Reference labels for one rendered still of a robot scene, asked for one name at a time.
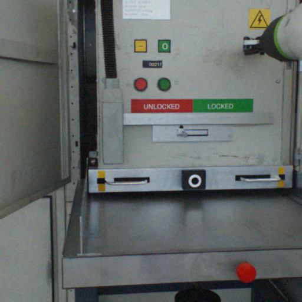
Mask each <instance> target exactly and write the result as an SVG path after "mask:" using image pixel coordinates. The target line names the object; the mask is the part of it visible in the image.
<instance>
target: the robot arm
mask: <svg viewBox="0 0 302 302"><path fill-rule="evenodd" d="M243 52H244V55H254V54H259V52H260V55H265V53H266V54H267V55H268V56H269V57H271V58H274V59H276V60H279V61H281V62H283V61H285V63H286V70H291V64H292V62H293V61H295V62H296V61H298V60H301V61H302V3H301V4H300V5H298V6H297V7H296V8H295V9H293V10H292V9H289V12H288V14H286V15H283V16H280V17H278V18H276V19H274V20H273V21H272V22H270V24H269V26H268V27H267V28H266V29H265V31H264V32H263V34H262V35H261V36H258V37H257V38H255V40H254V38H250V37H243Z"/></svg>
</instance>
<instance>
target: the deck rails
mask: <svg viewBox="0 0 302 302"><path fill-rule="evenodd" d="M88 167H89V163H88V160H87V169H86V178H85V183H84V192H83V201H81V211H80V239H79V245H78V257H84V256H99V255H101V215H100V193H89V192H88V182H87V178H88ZM272 190H274V191H276V192H278V193H280V194H282V195H284V196H285V197H287V198H290V199H291V200H293V201H294V202H295V203H297V204H299V205H301V206H302V172H301V171H300V170H297V169H295V168H293V187H292V188H277V189H272Z"/></svg>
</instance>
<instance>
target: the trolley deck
mask: <svg viewBox="0 0 302 302"><path fill-rule="evenodd" d="M84 183H85V180H78V179H77V184H76V188H75V194H74V199H73V204H72V208H71V214H70V219H69V222H68V225H67V230H66V234H65V240H64V245H63V251H62V254H61V266H62V289H63V290H66V289H78V288H91V287H116V286H129V285H154V284H179V283H204V282H216V281H240V279H239V278H238V277H237V274H236V269H237V266H238V264H239V263H243V262H248V263H250V264H252V265H253V267H254V268H255V270H256V276H255V278H254V280H266V279H279V278H302V206H301V205H299V204H297V203H295V202H294V201H293V200H291V199H290V198H287V197H285V196H284V195H282V194H280V193H278V192H276V191H274V190H272V189H204V190H179V191H131V192H106V193H100V215H101V255H99V256H84V257H78V245H79V239H80V211H81V201H83V192H84Z"/></svg>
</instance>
